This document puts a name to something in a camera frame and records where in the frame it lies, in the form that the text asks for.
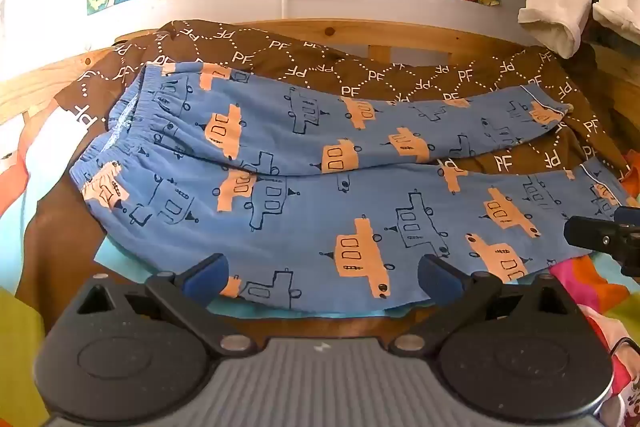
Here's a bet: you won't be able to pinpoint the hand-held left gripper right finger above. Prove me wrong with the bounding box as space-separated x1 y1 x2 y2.
390 253 581 358

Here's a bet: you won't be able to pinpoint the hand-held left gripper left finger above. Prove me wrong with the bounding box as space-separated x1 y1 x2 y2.
64 253 258 358

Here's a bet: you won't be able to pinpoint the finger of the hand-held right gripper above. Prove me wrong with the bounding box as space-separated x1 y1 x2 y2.
564 216 626 254
614 206 640 229

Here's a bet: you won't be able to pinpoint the blue car print pants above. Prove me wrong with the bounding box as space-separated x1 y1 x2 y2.
69 61 633 314

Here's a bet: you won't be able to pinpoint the pink and orange cloth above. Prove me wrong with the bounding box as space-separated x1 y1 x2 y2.
547 253 640 408

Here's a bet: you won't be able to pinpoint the light blue sheet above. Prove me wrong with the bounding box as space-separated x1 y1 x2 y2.
0 189 437 322

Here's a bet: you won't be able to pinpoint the white hanging cloth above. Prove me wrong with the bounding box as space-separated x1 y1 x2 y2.
592 0 640 44

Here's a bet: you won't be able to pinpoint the brown printed blanket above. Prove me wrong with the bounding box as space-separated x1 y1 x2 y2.
15 19 640 343

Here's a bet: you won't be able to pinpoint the black cable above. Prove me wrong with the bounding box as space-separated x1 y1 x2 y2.
606 336 640 359

